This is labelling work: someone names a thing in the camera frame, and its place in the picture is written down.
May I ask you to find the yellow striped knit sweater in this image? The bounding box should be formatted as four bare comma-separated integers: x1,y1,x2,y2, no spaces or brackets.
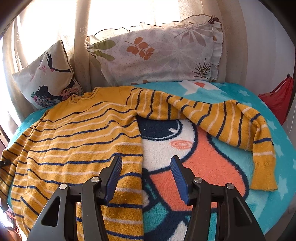
1,86,277,240

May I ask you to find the teal cartoon fleece blanket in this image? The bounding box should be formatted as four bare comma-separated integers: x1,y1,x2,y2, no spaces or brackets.
1,80,295,240

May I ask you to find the red plastic bag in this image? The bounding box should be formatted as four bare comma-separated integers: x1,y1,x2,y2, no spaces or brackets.
258,74,294,125

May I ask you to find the cream cushion with woman print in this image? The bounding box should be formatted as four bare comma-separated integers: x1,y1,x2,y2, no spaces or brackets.
13,40,84,109

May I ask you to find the floral ruffled pillow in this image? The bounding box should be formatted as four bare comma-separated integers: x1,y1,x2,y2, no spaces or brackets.
87,15,224,86

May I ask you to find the beige curtain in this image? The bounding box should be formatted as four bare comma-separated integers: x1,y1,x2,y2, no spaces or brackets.
1,1,247,121

